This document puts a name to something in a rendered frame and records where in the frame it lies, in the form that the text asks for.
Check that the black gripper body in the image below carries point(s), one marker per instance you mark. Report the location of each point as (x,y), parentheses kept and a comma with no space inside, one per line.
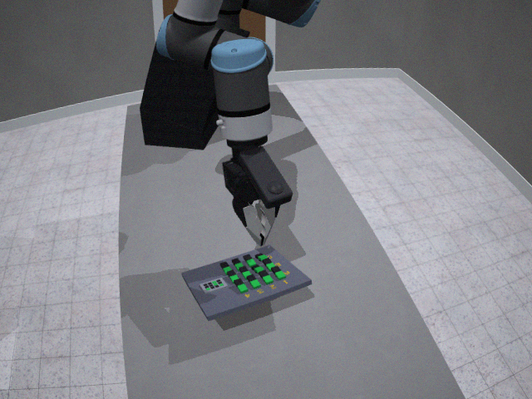
(237,178)

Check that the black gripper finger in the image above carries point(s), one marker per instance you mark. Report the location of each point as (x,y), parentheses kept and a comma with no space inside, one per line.
(267,218)
(247,214)

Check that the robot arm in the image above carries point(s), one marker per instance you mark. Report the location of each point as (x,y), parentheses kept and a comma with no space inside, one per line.
(191,34)

